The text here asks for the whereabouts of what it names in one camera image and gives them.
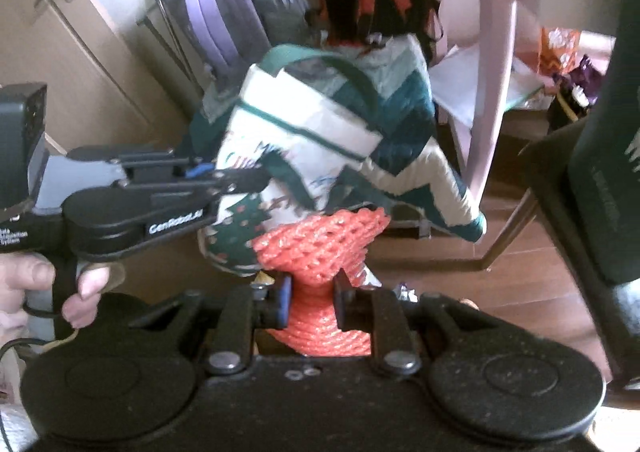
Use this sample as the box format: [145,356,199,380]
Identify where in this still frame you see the white green printed tote bag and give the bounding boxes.
[197,45,387,279]

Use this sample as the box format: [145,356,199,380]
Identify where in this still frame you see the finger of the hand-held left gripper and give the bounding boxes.
[119,166,272,204]
[70,143,217,181]

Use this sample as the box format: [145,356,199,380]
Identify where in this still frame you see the orange foam net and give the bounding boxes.
[252,207,392,359]

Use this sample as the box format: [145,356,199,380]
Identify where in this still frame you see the metal folding chair frame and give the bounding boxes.
[135,0,203,90]

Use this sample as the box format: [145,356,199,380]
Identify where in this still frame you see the beige wardrobe cabinet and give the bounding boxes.
[0,0,203,160]

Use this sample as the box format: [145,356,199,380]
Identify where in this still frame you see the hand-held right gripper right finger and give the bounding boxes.
[332,276,494,378]

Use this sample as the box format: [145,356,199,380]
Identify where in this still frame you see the pink table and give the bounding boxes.
[432,0,632,205]

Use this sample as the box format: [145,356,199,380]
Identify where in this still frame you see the black chair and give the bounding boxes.
[519,116,640,395]

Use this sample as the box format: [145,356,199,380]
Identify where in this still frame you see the orange snack packet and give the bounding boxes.
[539,26,584,77]

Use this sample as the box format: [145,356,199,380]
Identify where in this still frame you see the wooden chair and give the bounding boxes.
[369,186,545,274]

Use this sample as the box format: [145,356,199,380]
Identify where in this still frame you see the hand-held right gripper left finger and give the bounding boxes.
[127,276,296,378]

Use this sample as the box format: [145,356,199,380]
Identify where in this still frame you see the white paper sheets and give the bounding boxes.
[429,46,483,129]

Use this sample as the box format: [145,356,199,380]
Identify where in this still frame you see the purple packet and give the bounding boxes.
[554,54,605,100]

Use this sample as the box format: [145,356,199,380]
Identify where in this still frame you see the person's left hand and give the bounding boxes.
[0,251,112,349]

